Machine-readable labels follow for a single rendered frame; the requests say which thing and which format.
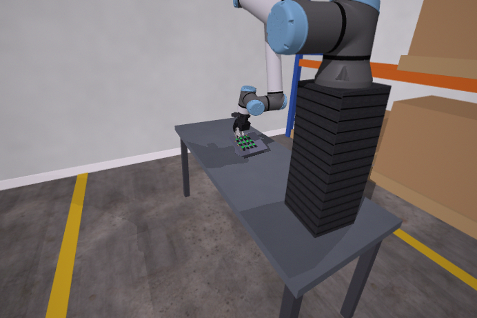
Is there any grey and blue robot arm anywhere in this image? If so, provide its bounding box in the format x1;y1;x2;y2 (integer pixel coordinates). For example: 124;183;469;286
231;0;380;117

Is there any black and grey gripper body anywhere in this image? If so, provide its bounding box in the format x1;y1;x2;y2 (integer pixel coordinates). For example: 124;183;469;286
235;112;251;131

